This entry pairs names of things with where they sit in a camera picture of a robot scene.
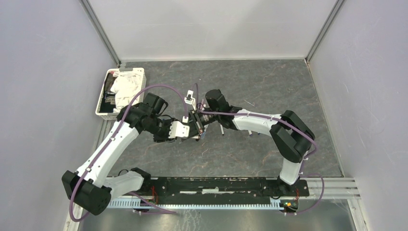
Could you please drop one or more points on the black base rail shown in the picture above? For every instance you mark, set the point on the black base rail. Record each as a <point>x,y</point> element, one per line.
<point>224,190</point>

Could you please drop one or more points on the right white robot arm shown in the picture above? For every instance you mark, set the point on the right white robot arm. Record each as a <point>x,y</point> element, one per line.
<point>291,135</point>

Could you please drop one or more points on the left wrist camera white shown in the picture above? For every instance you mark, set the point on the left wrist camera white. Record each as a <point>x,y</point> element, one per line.
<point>178,129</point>

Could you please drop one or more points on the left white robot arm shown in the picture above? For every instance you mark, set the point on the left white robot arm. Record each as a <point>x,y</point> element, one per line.
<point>90,187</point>

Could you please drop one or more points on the white plastic basket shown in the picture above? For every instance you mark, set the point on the white plastic basket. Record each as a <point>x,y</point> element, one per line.
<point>106,100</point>

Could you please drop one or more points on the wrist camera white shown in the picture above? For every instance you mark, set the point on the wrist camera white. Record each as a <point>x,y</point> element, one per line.
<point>189,99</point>
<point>178,129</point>

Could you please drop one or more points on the blue capped marker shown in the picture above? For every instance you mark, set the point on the blue capped marker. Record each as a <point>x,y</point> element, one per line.
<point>202,135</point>

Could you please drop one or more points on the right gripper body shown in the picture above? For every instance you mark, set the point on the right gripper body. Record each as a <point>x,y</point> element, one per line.
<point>162,130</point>

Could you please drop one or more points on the white cloth in basket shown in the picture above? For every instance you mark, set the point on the white cloth in basket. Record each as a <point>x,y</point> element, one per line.
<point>126,85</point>

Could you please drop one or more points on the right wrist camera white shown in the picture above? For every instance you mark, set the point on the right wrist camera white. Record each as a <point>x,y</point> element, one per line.
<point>189,99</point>

